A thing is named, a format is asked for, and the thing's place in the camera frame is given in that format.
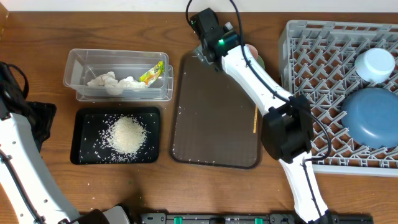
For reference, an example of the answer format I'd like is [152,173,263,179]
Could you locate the dark brown serving tray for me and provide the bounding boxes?
[169,52,262,169]

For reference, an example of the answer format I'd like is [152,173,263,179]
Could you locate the white tissue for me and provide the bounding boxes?
[87,72,147,95]

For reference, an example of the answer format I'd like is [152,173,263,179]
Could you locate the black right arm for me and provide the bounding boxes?
[194,26,333,223]

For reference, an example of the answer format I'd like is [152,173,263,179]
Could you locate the wooden chopstick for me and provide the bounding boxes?
[253,106,258,134]

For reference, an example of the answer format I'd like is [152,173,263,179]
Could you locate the white rice pile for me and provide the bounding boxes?
[108,117,146,153]

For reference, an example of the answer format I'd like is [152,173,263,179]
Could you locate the light blue small bowl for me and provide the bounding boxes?
[354,48,396,83]

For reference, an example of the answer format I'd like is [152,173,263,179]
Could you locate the dark blue plate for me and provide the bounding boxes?
[341,88,397,149]

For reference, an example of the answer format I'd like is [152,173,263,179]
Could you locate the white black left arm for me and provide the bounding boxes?
[1,62,130,224]

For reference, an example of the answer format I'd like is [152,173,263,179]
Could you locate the mint green bowl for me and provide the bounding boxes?
[256,55,265,69]

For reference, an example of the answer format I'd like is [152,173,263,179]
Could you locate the green yellow snack wrapper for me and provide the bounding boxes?
[139,61,165,87]

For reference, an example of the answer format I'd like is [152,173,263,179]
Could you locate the grey dishwasher rack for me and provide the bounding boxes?
[279,20,397,177]

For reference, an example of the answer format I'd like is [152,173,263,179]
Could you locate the pink plastic cup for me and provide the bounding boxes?
[246,44,259,60]

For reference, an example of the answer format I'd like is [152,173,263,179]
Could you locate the black rectangular tray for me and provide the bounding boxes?
[70,107,160,165]

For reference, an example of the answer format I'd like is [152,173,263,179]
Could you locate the clear plastic bin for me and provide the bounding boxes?
[63,49,169,97]

